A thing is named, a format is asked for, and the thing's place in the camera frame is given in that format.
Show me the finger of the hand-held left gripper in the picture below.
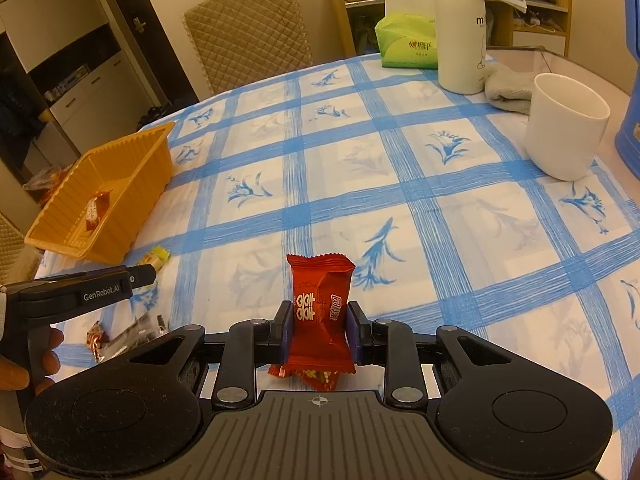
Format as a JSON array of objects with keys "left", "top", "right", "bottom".
[{"left": 131, "top": 265, "right": 162, "bottom": 287}]

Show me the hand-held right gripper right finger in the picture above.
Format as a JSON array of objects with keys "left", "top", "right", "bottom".
[{"left": 347, "top": 300, "right": 511, "bottom": 408}]

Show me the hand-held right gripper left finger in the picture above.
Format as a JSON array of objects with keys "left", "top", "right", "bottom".
[{"left": 127, "top": 300, "right": 296, "bottom": 408}]

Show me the yellow green candy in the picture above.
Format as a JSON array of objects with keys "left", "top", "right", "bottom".
[{"left": 137, "top": 246, "right": 172, "bottom": 272}]

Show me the red square snack packet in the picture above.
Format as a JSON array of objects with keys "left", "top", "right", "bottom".
[{"left": 282, "top": 252, "right": 357, "bottom": 375}]

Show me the shiny red snack packet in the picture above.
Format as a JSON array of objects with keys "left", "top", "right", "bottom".
[{"left": 86, "top": 322, "right": 112, "bottom": 363}]

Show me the dark seaweed packet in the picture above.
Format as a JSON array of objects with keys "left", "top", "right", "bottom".
[{"left": 97, "top": 312, "right": 171, "bottom": 361}]

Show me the large red snack packet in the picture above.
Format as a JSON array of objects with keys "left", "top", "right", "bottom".
[{"left": 82, "top": 191, "right": 114, "bottom": 233}]

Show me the orange plastic tray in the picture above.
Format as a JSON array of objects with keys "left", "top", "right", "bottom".
[{"left": 24, "top": 121, "right": 177, "bottom": 265}]

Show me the person's left hand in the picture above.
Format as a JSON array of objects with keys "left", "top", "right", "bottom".
[{"left": 0, "top": 329, "right": 65, "bottom": 397}]

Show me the beige covered chair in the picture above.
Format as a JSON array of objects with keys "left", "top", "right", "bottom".
[{"left": 0, "top": 210, "right": 43, "bottom": 286}]

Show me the blue checked tablecloth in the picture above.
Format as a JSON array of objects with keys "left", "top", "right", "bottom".
[{"left": 32, "top": 52, "right": 640, "bottom": 406}]

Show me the person's clothing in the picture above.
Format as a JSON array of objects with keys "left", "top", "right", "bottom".
[{"left": 0, "top": 425, "right": 46, "bottom": 480}]

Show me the white cabinet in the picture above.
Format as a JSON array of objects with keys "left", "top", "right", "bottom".
[{"left": 0, "top": 0, "right": 132, "bottom": 161}]

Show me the dark wooden door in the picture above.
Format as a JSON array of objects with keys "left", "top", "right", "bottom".
[{"left": 102, "top": 0, "right": 198, "bottom": 111}]

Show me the quilted beige chair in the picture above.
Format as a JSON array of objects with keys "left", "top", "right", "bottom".
[{"left": 181, "top": 0, "right": 315, "bottom": 96}]

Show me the grey cloth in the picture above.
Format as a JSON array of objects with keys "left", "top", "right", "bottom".
[{"left": 484, "top": 62, "right": 538, "bottom": 117}]

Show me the white cup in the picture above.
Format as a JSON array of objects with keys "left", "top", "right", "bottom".
[{"left": 524, "top": 73, "right": 612, "bottom": 182}]

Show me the green tissue box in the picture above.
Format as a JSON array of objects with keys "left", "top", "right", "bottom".
[{"left": 375, "top": 0, "right": 441, "bottom": 69}]

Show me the white thermos bottle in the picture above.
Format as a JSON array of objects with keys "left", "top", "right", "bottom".
[{"left": 428, "top": 0, "right": 491, "bottom": 95}]

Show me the blue thermos jug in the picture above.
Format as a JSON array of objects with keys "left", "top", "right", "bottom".
[{"left": 614, "top": 0, "right": 640, "bottom": 181}]

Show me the wooden shelf unit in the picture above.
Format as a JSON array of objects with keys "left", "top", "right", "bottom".
[{"left": 324, "top": 0, "right": 572, "bottom": 58}]

